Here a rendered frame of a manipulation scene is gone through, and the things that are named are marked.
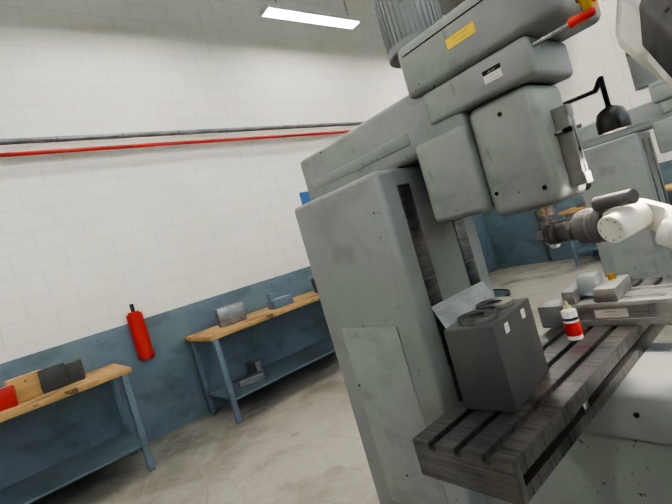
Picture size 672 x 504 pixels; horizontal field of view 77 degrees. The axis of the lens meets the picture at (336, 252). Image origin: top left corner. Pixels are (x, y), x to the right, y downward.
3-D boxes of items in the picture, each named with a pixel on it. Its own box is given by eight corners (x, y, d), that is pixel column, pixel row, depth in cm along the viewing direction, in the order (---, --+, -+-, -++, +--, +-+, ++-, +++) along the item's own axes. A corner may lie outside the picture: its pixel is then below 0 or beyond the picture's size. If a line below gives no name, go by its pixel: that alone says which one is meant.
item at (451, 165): (527, 198, 135) (505, 119, 134) (487, 211, 120) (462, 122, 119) (476, 212, 150) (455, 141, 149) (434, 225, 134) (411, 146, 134)
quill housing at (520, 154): (592, 191, 119) (561, 81, 118) (561, 203, 106) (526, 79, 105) (527, 208, 134) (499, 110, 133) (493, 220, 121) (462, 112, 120)
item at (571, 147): (593, 181, 110) (571, 103, 110) (587, 183, 108) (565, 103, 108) (577, 185, 113) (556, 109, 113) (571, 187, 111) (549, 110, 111)
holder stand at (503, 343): (549, 370, 104) (527, 291, 103) (518, 413, 88) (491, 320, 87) (502, 370, 112) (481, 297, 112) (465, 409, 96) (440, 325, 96)
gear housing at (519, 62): (576, 75, 117) (566, 40, 117) (536, 72, 102) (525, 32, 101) (472, 124, 143) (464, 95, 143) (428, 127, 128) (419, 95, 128)
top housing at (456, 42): (606, 20, 110) (589, -41, 109) (565, 6, 93) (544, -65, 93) (455, 101, 147) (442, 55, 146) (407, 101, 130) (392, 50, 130)
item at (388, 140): (506, 131, 134) (489, 70, 134) (467, 135, 120) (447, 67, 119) (348, 198, 196) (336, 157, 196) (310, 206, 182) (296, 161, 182)
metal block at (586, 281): (605, 288, 129) (599, 270, 129) (598, 294, 125) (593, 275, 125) (586, 290, 133) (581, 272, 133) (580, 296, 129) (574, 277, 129)
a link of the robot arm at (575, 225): (573, 209, 118) (611, 200, 107) (582, 242, 118) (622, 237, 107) (538, 220, 115) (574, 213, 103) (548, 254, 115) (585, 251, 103)
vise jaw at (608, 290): (632, 286, 128) (629, 273, 127) (618, 301, 118) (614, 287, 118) (610, 288, 132) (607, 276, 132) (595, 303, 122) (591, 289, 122)
